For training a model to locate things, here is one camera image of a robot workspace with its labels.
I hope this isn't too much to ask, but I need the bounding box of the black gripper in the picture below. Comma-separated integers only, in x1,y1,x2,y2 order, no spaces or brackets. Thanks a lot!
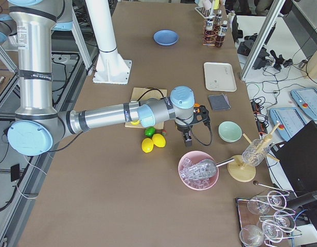
175,105,209,147

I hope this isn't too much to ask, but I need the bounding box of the blue ceramic plate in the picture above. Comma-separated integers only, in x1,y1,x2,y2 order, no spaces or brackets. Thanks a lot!
153,29,179,46

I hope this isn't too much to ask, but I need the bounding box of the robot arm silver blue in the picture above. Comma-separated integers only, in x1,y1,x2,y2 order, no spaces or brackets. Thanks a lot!
7,1,210,156

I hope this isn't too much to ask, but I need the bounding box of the yellow lemon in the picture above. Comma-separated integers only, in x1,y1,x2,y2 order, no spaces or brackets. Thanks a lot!
141,138,154,153
152,133,166,148

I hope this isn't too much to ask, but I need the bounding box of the pink bowl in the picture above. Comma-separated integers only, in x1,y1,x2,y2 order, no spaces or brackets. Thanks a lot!
178,151,219,190

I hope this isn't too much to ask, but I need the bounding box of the green lime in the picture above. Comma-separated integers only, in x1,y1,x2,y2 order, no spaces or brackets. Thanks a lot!
144,127,156,138

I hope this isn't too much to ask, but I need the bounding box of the green ceramic bowl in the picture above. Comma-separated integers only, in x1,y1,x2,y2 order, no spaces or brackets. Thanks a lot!
218,121,242,143

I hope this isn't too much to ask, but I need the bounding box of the dark grey folded cloth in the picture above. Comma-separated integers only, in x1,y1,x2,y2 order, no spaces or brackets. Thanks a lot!
208,94,231,111

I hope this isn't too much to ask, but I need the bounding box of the wooden cup tree stand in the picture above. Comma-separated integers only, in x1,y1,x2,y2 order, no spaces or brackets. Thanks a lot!
227,122,279,182

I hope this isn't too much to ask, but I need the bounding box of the wooden cutting board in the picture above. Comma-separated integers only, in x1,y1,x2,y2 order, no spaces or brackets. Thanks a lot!
125,87,168,130

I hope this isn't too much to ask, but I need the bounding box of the cream plastic tray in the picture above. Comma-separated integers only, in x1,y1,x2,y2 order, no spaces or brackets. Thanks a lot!
204,62,237,92

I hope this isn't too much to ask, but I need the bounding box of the clear glass mug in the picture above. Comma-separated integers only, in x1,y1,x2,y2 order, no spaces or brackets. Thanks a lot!
242,139,270,167

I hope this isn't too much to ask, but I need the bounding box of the wine glass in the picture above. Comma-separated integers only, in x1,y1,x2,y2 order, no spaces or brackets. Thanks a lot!
262,219,283,243
247,196,270,215
239,224,264,246
273,210,295,232

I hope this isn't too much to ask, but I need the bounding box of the dark drink bottle middle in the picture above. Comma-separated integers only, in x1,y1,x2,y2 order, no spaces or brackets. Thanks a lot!
204,15,214,42

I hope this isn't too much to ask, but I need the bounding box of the dark drink bottle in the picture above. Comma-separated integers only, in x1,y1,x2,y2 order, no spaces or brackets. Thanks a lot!
204,15,214,42
215,10,222,30
215,21,228,47

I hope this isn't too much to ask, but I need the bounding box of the teach pendant near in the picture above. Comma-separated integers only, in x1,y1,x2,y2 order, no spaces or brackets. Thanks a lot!
269,107,308,141

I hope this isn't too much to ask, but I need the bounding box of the teach pendant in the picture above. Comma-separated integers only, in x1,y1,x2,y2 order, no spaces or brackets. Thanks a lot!
269,107,308,141
290,87,317,121

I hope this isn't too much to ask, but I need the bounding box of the dark drink bottle front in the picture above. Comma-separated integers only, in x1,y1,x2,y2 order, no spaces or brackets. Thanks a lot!
215,21,228,47

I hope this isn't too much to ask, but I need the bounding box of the black framed wooden tray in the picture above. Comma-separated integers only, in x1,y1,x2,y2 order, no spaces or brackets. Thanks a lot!
236,191,303,246

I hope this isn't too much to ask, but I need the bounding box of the black monitor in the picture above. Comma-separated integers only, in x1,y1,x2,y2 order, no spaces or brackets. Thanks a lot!
271,120,317,194

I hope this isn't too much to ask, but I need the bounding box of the dark drink bottle back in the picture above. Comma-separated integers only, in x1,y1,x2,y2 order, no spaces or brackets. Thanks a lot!
215,10,222,30

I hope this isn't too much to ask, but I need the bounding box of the teach pendant far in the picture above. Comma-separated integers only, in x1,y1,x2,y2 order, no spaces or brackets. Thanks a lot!
290,87,317,121

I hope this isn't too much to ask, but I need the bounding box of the pink plastic cup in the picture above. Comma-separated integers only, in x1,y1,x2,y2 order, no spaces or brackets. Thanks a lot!
202,0,212,10

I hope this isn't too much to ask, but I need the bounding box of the copper wire bottle rack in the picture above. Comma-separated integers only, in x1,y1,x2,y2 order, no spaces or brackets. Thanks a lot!
202,18,227,47

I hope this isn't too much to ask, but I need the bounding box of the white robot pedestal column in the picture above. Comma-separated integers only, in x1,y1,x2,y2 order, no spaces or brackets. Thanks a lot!
86,0,132,85

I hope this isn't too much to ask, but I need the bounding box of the aluminium frame post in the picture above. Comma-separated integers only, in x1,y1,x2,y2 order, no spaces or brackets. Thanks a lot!
240,0,285,81

